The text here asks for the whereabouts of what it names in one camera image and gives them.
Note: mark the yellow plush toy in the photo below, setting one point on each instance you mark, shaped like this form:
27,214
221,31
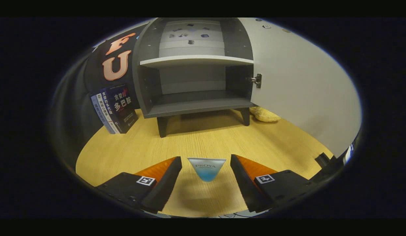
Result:
267,115

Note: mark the dark navy book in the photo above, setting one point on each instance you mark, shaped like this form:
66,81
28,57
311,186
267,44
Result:
122,108

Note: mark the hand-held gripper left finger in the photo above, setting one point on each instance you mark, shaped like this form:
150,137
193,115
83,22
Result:
165,183

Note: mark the blue white cosmetic tube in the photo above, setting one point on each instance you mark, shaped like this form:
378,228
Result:
207,168

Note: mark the grey cabinet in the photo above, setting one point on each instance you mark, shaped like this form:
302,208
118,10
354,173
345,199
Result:
196,105

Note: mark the light blue book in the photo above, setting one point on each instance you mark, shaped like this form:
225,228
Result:
97,113

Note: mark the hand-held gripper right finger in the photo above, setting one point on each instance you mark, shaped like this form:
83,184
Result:
247,183

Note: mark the black backdrop cloth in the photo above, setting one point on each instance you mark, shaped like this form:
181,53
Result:
75,108

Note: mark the metal door hinge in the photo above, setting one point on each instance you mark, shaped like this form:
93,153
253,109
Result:
257,80

